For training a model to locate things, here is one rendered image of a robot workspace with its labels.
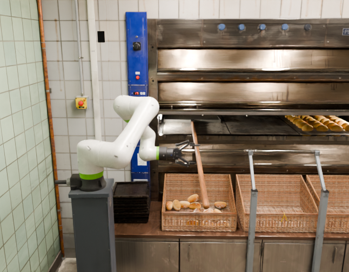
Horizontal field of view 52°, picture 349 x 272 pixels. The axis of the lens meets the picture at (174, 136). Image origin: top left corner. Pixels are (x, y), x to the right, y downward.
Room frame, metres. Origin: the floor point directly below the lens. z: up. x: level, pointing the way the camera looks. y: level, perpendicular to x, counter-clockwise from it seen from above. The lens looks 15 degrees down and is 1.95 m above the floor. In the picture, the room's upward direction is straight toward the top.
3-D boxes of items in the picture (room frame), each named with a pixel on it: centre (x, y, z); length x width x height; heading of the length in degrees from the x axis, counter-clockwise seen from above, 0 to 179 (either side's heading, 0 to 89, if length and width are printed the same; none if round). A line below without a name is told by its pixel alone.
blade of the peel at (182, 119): (3.50, -0.17, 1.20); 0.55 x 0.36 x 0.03; 89
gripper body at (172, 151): (2.31, 0.00, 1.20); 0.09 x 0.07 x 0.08; 88
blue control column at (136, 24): (3.79, 0.27, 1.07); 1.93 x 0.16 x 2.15; 179
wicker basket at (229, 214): (2.58, -0.19, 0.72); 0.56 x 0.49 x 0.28; 88
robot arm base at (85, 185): (1.75, 0.49, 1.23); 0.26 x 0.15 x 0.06; 93
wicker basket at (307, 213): (2.57, -0.79, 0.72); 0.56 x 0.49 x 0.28; 89
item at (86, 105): (2.83, 0.74, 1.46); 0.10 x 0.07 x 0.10; 89
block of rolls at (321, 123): (3.26, -1.35, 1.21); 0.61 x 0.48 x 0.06; 179
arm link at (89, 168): (1.74, 0.42, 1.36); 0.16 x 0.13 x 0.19; 69
